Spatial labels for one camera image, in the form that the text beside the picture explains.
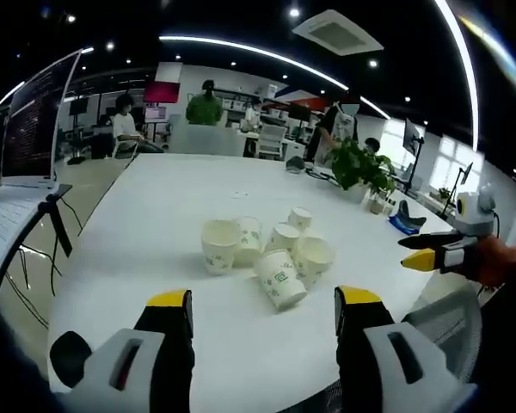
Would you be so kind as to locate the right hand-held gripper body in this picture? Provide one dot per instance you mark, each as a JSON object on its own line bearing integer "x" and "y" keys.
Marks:
{"x": 471, "y": 215}

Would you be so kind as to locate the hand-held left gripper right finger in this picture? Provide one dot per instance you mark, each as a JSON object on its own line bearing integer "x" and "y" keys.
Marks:
{"x": 387, "y": 370}

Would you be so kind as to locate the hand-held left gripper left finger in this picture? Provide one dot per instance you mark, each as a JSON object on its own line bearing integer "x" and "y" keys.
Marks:
{"x": 124, "y": 370}

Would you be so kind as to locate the cluster of white paper cups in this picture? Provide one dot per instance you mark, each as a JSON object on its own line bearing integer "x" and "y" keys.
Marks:
{"x": 279, "y": 275}

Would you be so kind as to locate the person's right hand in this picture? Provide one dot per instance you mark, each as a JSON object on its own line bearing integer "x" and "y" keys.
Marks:
{"x": 496, "y": 260}

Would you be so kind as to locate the blue and black holder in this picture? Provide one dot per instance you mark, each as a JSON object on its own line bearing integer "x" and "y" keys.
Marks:
{"x": 406, "y": 221}

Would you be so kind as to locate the black rounded knob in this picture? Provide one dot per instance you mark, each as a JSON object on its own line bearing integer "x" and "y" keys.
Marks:
{"x": 71, "y": 357}

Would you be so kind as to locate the small bottles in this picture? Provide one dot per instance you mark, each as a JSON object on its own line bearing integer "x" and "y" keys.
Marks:
{"x": 380, "y": 202}

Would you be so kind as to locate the grey mesh office chair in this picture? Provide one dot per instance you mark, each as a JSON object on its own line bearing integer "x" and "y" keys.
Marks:
{"x": 447, "y": 331}

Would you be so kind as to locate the black monitor on stand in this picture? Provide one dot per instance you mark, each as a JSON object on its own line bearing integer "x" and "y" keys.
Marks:
{"x": 413, "y": 137}

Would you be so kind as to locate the green potted plant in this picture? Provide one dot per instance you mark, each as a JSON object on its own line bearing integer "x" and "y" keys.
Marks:
{"x": 361, "y": 168}

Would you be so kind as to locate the black headset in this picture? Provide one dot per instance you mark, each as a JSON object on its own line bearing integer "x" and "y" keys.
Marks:
{"x": 295, "y": 164}

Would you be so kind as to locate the white table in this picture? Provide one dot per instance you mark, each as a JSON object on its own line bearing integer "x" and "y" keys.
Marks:
{"x": 189, "y": 223}

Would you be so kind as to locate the white office chair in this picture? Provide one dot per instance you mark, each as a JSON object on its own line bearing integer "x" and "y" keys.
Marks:
{"x": 272, "y": 139}

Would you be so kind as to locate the white laptop keyboard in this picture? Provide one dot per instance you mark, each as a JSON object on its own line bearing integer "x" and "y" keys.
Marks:
{"x": 4, "y": 215}

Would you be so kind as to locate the ceiling air conditioner vent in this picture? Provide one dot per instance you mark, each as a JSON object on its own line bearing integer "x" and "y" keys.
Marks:
{"x": 337, "y": 32}

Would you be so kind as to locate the large white-framed screen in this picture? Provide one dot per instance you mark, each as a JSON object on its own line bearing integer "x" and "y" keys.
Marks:
{"x": 36, "y": 125}

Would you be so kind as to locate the red wall screen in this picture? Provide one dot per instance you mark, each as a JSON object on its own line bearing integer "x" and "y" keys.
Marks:
{"x": 161, "y": 92}

